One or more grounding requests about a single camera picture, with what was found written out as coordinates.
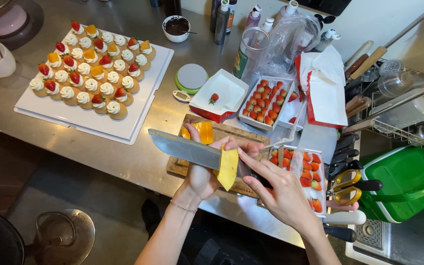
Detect yellow handled scissors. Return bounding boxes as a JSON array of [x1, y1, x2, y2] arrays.
[[326, 169, 384, 206]]

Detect steel sink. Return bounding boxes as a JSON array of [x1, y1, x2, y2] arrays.
[[344, 200, 424, 265]]

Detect person's left hand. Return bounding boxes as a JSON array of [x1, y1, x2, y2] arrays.
[[173, 123, 266, 209]]

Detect orange mango piece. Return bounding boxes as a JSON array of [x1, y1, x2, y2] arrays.
[[181, 121, 215, 145]]

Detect group of cream fruit pastries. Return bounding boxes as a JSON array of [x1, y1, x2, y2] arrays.
[[29, 20, 157, 121]]

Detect red box lid with paper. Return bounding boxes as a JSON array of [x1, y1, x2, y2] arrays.
[[294, 46, 349, 130]]

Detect thin silver bracelet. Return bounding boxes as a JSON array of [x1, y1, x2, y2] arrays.
[[170, 200, 198, 214]]

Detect large white plastic tray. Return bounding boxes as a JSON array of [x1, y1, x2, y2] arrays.
[[14, 25, 174, 146]]

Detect white box under strawberry box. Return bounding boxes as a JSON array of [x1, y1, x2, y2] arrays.
[[278, 88, 307, 132]]

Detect round green kitchen scale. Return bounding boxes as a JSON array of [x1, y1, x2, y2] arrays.
[[175, 63, 210, 95]]

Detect bottle with orange label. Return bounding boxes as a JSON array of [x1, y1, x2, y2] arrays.
[[225, 0, 238, 35]]

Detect glass jar with green label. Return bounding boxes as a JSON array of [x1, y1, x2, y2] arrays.
[[233, 27, 271, 80]]

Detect large steel kitchen knife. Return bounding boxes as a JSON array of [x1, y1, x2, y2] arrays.
[[148, 128, 272, 189]]

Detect empty white red paper box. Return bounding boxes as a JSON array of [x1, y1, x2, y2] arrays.
[[189, 69, 250, 124]]

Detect strawberry tray with plastic film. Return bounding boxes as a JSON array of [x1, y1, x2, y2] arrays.
[[257, 145, 328, 218]]

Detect wooden cutting board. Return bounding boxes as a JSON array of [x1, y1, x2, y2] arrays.
[[166, 113, 271, 199]]

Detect dark grey squeeze bottle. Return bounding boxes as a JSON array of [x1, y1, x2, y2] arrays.
[[213, 0, 231, 46]]

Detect black handled knife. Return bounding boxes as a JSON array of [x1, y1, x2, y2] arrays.
[[322, 224, 357, 243]]

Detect yellow mango slice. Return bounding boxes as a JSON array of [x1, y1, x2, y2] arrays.
[[213, 145, 239, 192]]

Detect row of black knife handles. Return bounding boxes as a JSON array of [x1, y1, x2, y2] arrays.
[[327, 132, 364, 182]]

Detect white handled knife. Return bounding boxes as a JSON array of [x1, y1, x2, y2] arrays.
[[322, 210, 367, 226]]

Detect white capped squeeze bottle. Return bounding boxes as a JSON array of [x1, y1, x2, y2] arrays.
[[273, 0, 299, 27]]

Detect metal dish rack with dishes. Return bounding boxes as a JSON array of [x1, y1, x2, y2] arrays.
[[342, 0, 424, 159]]

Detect clear plastic bag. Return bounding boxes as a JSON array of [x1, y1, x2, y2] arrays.
[[258, 14, 322, 79]]

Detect small white capped bottle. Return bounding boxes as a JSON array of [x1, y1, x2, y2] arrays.
[[260, 17, 275, 34]]

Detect white bowl of chocolate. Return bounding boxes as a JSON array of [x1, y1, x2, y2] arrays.
[[162, 15, 191, 43]]

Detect green plastic container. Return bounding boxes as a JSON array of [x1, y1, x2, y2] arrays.
[[358, 145, 424, 224]]

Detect rows of small strawberries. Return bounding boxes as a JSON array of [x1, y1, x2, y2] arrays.
[[242, 79, 289, 126]]

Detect person's right hand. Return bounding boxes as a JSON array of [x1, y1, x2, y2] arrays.
[[237, 147, 325, 236]]

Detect grey bottle with white cap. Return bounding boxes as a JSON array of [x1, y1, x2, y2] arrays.
[[312, 28, 342, 53]]

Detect pink squeeze bottle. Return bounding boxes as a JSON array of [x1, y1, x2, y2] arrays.
[[244, 4, 263, 31]]

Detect white box of strawberries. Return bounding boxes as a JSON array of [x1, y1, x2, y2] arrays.
[[238, 76, 296, 132]]

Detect group of large strawberries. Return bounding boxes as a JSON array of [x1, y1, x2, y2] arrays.
[[269, 148, 323, 213]]

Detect pink cake on turntable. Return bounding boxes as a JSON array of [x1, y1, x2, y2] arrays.
[[0, 0, 45, 51]]

